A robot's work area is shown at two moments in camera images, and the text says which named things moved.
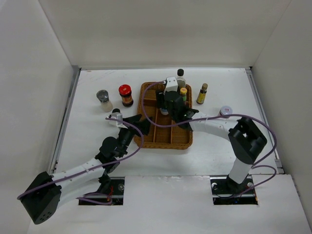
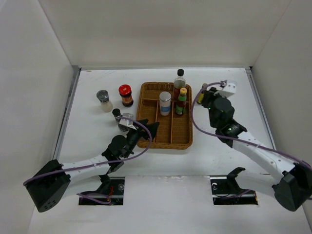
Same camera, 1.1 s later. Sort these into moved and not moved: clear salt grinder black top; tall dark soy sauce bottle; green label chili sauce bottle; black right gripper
Moved: black right gripper
Not moved: tall dark soy sauce bottle; green label chili sauce bottle; clear salt grinder black top
